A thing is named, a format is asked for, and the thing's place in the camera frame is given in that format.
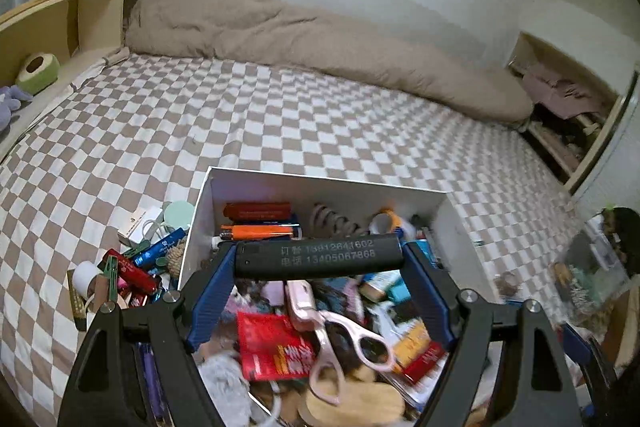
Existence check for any white cardboard box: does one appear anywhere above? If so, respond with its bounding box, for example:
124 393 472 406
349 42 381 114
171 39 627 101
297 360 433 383
177 166 501 427

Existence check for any small white box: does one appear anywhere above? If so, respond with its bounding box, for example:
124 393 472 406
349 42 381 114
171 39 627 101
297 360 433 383
117 206 166 245

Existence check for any red packet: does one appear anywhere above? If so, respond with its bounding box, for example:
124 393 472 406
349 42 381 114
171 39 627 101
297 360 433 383
236 311 317 382

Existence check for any blue lighter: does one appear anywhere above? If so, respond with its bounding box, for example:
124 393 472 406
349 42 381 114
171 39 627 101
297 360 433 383
132 229 188 268

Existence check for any woven beige ball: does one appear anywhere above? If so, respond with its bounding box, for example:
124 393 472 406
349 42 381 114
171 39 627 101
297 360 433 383
165 242 188 278

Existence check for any pile of pink clothes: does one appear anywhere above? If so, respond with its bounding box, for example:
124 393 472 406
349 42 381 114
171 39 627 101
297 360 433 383
522 64 608 118

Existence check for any beige duvet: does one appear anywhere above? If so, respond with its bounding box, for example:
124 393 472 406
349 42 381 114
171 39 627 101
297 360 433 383
122 0 535 128

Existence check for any red lighter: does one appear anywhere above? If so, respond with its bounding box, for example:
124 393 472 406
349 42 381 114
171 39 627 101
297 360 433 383
117 257 158 295
402 342 446 383
222 202 292 223

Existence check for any white roll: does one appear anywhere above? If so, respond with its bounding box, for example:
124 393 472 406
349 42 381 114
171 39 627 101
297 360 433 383
72 261 103 298

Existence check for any orange lighter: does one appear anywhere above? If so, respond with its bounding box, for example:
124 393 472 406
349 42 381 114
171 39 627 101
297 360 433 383
220 224 296 242

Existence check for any brown blue crocheted scrunchie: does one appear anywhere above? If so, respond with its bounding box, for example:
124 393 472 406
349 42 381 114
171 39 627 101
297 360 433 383
312 279 368 328

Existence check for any white louvred closet door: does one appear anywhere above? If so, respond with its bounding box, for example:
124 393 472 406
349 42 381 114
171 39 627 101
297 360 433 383
570 72 640 228

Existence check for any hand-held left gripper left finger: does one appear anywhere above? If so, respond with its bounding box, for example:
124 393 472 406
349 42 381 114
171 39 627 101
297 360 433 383
57 241 238 427

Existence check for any brown hair claw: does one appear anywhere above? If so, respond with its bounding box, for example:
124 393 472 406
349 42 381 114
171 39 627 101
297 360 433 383
312 203 361 235

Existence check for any white knitted pouch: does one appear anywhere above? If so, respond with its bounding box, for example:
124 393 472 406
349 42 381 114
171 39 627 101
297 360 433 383
197 353 251 427

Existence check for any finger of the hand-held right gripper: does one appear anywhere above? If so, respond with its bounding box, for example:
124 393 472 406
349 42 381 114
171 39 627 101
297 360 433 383
560 322 620 413

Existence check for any purple plush toy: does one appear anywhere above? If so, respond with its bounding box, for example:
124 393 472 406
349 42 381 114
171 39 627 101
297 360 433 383
0 86 35 132

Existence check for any green plush toy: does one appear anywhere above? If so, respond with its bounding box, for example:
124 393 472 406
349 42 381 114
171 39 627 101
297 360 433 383
15 53 61 95

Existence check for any purple lighter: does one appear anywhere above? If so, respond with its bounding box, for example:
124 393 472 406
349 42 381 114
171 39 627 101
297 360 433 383
137 342 166 423

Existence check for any black printed lighter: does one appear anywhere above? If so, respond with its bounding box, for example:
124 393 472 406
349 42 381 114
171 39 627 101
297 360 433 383
234 234 405 280

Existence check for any yellow lighter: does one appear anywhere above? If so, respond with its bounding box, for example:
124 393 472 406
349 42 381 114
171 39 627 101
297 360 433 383
395 322 431 358

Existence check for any wooden headboard shelf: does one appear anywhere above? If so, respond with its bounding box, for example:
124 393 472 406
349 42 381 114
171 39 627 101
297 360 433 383
0 0 158 158

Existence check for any green clothes peg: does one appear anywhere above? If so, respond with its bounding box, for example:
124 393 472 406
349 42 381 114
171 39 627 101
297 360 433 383
100 252 121 303

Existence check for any lilac square case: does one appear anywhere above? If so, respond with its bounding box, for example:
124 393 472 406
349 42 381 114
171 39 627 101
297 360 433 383
262 281 286 308

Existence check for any black cap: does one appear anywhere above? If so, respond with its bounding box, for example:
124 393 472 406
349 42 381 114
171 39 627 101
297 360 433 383
602 206 638 258

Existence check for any mint green round case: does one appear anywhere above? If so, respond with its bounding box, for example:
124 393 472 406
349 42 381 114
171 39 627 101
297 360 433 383
162 202 196 230

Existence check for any patterned tape roll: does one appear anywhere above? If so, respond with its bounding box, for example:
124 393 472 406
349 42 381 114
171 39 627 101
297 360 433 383
495 272 521 298

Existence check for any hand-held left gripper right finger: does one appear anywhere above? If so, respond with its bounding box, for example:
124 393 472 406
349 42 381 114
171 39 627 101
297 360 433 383
400 242 583 427

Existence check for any oval wooden box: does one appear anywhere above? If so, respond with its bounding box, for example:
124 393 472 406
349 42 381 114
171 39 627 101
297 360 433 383
305 379 406 427

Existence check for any blue tube orange cap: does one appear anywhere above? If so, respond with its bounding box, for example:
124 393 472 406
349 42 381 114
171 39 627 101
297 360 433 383
370 209 401 233

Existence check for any clear plastic storage bin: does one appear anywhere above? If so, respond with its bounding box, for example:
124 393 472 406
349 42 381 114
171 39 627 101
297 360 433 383
550 212 631 323

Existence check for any closet shelf alcove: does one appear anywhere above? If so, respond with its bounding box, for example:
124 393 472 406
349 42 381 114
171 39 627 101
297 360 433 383
507 32 626 182

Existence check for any dark gold lighter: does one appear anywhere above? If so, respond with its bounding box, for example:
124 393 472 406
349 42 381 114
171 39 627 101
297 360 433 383
70 282 88 333

